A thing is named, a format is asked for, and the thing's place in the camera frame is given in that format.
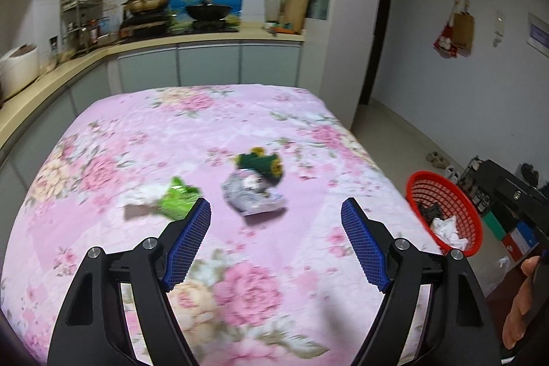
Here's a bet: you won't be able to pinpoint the small crumpled white tissue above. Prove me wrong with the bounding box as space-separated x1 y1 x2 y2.
124 184 166 219

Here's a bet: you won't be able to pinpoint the hanging brown paper bag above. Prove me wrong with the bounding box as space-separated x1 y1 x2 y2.
433 0 476 59

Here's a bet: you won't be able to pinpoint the dark green yellow wrapper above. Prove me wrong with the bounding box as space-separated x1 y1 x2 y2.
238 147 284 182

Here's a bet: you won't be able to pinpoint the black wok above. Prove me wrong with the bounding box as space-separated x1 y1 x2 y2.
184 1 232 24

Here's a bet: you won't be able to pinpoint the wooden cutting board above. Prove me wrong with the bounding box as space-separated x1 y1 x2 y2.
283 0 316 34

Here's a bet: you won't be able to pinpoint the black gas stove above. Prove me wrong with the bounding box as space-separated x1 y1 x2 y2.
120 16 170 38

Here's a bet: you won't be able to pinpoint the silver foil wrapper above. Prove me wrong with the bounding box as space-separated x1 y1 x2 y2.
221 171 286 216

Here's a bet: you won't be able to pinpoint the pink floral blanket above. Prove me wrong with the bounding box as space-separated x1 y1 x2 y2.
0 84 442 366

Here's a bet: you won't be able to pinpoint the large white tissue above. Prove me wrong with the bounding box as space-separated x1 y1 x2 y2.
430 217 469 251

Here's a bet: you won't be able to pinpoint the beige kitchen countertop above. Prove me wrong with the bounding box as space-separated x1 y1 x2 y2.
0 25 305 152

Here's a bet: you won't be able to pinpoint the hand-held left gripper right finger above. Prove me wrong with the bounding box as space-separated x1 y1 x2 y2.
341 198 502 366

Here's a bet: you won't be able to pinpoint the black plastic bag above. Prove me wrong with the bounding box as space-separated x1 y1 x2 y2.
418 201 444 225

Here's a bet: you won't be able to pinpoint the red plastic mesh basket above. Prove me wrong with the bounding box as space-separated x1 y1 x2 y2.
405 171 483 257

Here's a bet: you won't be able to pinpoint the white rice cooker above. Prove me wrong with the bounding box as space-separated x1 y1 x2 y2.
0 44 41 101

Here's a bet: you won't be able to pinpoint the metal kitchen rack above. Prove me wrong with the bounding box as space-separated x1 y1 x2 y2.
60 0 118 49

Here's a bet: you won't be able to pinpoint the black shoe rack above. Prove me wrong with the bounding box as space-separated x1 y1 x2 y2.
465 156 504 216

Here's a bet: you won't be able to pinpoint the grey kitchen cabinets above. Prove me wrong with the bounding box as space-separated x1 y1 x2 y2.
0 42 303 199

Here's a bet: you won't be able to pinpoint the person's right hand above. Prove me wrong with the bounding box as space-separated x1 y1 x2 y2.
502 256 542 350

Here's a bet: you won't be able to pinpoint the green snack wrapper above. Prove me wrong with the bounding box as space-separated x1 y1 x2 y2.
160 176 202 221

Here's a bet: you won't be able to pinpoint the coloured storage boxes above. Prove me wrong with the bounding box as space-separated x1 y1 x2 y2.
482 203 539 255

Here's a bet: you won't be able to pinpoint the blue backsplash picture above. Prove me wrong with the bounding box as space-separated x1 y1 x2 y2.
167 0 245 28

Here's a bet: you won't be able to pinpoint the beige lidded pan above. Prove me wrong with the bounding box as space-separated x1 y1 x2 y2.
122 0 169 15

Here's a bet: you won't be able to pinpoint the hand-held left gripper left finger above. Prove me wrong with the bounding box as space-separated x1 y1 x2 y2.
47 198 212 366

